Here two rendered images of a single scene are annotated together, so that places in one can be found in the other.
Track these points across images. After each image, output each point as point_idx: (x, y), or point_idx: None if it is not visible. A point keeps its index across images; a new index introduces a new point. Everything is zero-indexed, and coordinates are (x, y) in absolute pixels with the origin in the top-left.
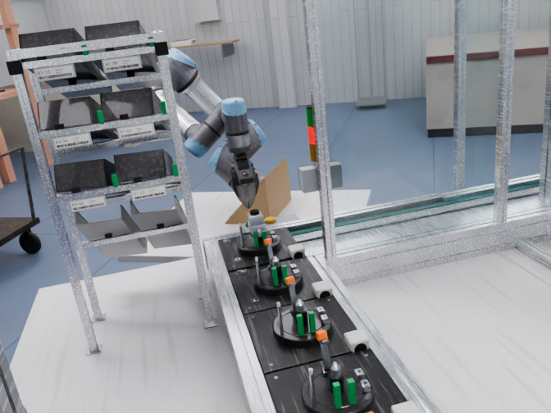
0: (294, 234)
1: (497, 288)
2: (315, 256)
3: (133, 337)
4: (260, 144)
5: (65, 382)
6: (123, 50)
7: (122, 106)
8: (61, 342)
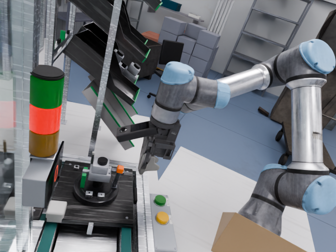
0: (121, 235)
1: None
2: (39, 229)
3: (62, 134)
4: (302, 205)
5: None
6: None
7: None
8: (81, 115)
